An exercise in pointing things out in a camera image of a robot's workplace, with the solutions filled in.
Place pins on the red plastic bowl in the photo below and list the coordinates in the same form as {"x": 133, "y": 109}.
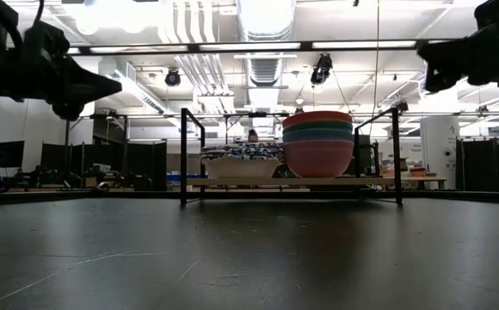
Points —
{"x": 317, "y": 118}

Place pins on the black dome camera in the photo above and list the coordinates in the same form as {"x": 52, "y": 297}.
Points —
{"x": 172, "y": 78}

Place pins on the black wall monitor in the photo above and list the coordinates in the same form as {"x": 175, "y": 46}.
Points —
{"x": 8, "y": 155}

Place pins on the pink plastic bowl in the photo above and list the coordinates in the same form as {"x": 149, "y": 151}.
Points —
{"x": 318, "y": 159}

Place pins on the blue patterned paper bowl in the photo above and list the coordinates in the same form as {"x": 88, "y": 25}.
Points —
{"x": 241, "y": 151}
{"x": 241, "y": 156}
{"x": 241, "y": 146}
{"x": 241, "y": 169}

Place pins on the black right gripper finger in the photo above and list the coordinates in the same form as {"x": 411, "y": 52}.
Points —
{"x": 447, "y": 49}
{"x": 447, "y": 75}

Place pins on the wooden shelf with black frame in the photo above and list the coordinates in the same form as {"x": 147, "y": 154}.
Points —
{"x": 318, "y": 181}

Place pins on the green plastic bowl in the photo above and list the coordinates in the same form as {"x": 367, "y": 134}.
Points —
{"x": 317, "y": 128}

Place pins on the silver ventilation duct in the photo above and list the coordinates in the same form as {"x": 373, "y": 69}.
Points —
{"x": 266, "y": 69}

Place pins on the person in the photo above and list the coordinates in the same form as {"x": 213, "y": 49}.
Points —
{"x": 253, "y": 137}

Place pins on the black aluminium rig frame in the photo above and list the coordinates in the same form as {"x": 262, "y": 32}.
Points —
{"x": 193, "y": 47}

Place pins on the black table mat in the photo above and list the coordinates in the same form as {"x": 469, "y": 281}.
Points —
{"x": 249, "y": 258}

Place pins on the black partition panel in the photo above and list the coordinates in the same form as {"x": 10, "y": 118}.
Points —
{"x": 490, "y": 163}
{"x": 146, "y": 163}

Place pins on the blue plastic bowl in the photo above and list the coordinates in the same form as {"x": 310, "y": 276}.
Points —
{"x": 317, "y": 137}

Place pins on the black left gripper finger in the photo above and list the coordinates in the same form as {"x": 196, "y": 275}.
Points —
{"x": 86, "y": 88}

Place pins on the black overhead rig camera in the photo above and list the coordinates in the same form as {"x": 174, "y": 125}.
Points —
{"x": 322, "y": 71}

